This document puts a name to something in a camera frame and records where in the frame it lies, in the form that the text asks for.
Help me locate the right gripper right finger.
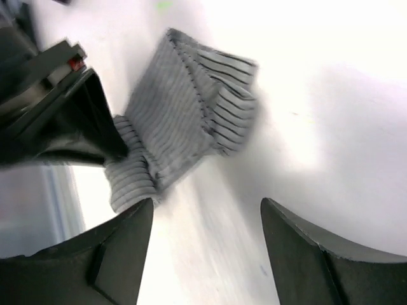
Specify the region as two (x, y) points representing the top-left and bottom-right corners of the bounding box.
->
(261, 198), (406, 305)

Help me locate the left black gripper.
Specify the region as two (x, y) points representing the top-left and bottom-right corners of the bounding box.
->
(1, 37), (128, 167)

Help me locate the aluminium mounting rail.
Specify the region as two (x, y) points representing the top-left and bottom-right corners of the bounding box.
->
(1, 165), (86, 258)

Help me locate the grey striped underwear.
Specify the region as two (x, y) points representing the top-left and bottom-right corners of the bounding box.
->
(105, 28), (258, 213)

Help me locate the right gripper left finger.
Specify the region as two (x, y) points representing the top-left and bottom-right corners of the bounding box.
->
(1, 199), (153, 305)

